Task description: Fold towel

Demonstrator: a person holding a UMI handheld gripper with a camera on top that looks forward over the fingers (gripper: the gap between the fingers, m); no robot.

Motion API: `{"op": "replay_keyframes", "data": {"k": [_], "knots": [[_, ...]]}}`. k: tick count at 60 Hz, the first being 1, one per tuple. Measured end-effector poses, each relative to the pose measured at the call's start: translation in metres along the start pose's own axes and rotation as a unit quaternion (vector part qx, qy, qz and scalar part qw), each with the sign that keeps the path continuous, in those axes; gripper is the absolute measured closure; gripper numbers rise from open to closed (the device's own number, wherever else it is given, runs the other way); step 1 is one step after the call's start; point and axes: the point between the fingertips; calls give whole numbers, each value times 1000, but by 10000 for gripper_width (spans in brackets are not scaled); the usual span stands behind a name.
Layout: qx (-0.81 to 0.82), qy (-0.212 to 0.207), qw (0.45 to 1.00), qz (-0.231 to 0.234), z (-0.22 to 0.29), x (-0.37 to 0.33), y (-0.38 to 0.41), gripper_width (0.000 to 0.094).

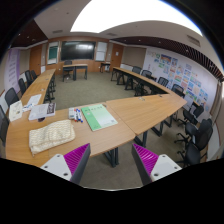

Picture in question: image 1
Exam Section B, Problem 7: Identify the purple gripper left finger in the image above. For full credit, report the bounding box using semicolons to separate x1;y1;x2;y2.
41;144;91;184

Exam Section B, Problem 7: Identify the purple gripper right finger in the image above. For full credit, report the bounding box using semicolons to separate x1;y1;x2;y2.
132;144;181;185

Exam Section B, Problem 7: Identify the cream patterned folded towel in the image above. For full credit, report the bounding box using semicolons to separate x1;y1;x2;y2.
29;120;76;155

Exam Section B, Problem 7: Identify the black office chair right near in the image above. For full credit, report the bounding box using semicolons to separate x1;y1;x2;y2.
179;126;213;166

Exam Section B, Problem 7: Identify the black office chair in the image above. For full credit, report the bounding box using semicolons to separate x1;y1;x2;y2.
183;105;204;125
179;126;213;166
5;87;19;106

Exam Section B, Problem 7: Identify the blue marker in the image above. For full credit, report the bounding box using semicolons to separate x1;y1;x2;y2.
76;109;83;123

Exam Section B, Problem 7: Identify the green notebook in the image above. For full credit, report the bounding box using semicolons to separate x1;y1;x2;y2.
81;104;117;131

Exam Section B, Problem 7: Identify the whiteboard eraser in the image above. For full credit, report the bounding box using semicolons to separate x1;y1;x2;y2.
68;108;75;119

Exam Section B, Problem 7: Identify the red marker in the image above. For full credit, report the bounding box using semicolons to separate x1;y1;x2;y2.
74;109;78;122

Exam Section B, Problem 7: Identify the open white book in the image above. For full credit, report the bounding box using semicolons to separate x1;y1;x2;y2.
28;103;56;120

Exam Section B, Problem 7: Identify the black office chair right middle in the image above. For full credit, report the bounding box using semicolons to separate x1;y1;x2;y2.
183;105;204;125

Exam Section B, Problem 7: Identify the white paper stack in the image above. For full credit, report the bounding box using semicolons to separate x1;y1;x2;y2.
27;94;41;106

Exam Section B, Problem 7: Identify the cream cloth bag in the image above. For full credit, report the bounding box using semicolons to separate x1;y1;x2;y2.
9;101;23;122

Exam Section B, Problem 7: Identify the black office chair left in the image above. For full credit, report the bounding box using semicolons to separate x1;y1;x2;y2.
5;87;19;106

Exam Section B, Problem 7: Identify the black chair behind desk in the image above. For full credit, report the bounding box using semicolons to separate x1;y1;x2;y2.
63;60;73;78

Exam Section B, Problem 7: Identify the front wooden desk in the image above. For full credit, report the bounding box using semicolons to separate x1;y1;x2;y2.
63;64;88;82

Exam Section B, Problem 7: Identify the wooden door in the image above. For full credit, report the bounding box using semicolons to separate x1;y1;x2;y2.
29;45;42;75

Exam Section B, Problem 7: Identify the white whiteboard right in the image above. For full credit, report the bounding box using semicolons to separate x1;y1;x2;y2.
95;42;107;61

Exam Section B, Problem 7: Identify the colourful wall poster display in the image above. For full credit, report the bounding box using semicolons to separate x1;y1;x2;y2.
143;47;213;112

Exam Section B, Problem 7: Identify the large black wall screen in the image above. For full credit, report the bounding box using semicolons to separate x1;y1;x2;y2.
61;41;96;61

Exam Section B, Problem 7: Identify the purple wall banner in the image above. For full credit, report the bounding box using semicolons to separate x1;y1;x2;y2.
4;49;20;92

